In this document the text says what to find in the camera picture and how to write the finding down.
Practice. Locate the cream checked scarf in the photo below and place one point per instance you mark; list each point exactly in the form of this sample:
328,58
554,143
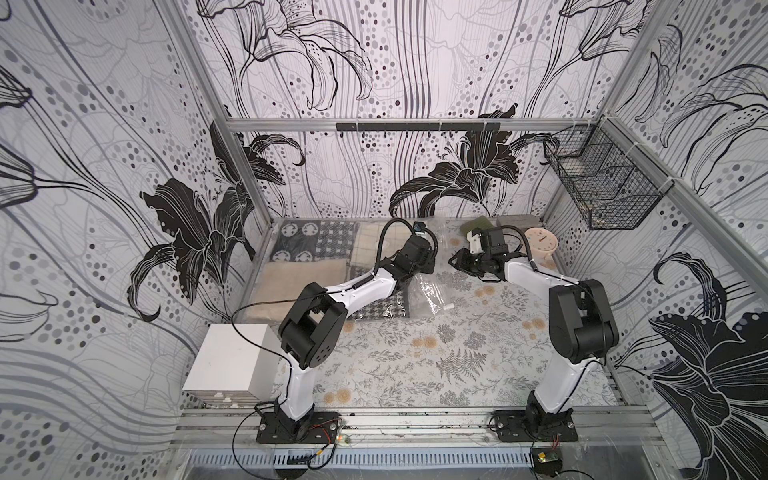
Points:
367,239

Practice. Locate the beige fluffy folded cloth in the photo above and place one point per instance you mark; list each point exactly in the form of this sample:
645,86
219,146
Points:
281,283

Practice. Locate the pink round clock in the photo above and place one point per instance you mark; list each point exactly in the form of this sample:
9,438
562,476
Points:
542,242

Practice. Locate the white box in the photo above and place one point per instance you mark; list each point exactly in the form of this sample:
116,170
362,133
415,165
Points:
236,365

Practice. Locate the black wall bar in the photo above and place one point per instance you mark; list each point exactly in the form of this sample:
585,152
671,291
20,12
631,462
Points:
429,126

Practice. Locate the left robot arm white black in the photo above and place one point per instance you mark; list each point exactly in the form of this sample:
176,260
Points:
311,329

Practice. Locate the green scarf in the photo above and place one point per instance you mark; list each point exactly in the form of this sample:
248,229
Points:
470,228

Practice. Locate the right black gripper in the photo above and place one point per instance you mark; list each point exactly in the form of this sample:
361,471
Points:
470,259

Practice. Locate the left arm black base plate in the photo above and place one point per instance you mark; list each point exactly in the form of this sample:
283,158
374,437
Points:
316,427

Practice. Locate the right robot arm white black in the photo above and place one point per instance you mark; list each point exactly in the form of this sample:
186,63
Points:
582,328

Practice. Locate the black patterned folded cloth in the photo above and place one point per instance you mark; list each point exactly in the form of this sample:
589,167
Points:
314,240

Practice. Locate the black white houndstooth scarf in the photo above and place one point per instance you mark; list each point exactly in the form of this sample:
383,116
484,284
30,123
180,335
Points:
395,306

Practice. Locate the small green circuit board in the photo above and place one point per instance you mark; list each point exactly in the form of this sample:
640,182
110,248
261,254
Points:
545,462

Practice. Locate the black wire basket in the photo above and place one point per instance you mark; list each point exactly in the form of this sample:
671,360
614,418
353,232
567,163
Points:
604,177

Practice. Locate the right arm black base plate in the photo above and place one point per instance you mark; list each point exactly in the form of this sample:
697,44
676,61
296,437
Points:
514,426

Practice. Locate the clear plastic vacuum bag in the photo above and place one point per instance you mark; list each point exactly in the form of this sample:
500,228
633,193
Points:
434,294

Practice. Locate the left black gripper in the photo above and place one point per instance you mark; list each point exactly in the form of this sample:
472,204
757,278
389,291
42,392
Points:
421,258

